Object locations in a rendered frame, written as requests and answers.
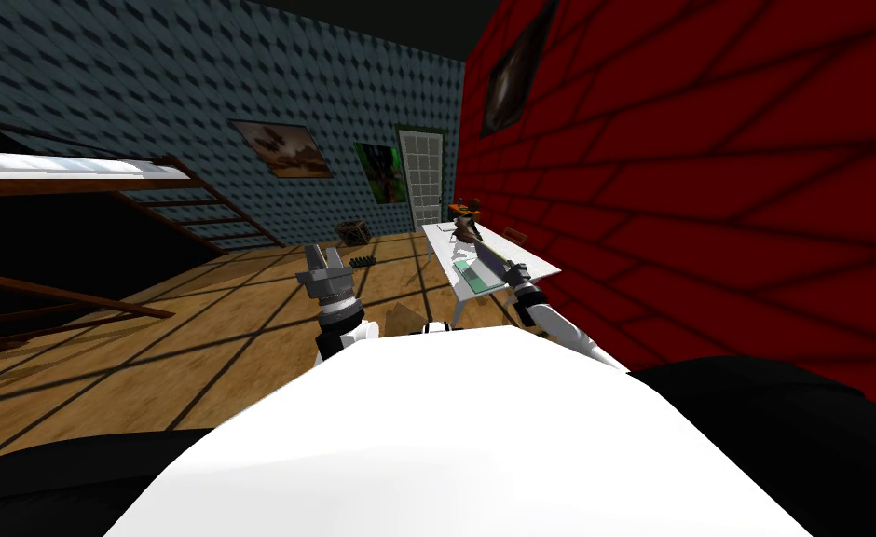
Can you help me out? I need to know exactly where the white panelled door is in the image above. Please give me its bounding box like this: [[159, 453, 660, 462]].
[[396, 127, 447, 230]]

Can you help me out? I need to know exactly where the white desk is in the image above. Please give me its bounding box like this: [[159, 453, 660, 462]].
[[422, 220, 563, 327]]

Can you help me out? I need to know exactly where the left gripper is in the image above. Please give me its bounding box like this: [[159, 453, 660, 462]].
[[295, 243, 357, 304]]

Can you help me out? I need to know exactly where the pale green laptop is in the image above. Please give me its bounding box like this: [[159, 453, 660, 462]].
[[455, 232, 515, 297]]

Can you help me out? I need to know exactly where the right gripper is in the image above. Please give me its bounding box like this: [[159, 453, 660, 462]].
[[499, 256, 532, 291]]

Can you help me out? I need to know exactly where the wooden bunk bed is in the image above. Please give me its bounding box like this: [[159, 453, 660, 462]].
[[0, 111, 287, 356]]

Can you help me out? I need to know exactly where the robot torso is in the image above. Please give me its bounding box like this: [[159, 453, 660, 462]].
[[102, 319, 815, 537]]

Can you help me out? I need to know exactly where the wooden crate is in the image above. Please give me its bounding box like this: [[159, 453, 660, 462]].
[[335, 219, 375, 247]]

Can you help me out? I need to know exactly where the green wall picture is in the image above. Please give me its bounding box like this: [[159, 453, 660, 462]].
[[353, 141, 410, 206]]

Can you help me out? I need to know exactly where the dark brown wall picture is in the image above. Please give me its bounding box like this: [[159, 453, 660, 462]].
[[479, 0, 560, 140]]

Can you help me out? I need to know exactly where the brown lumpy object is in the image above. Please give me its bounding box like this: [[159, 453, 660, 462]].
[[452, 212, 485, 246]]

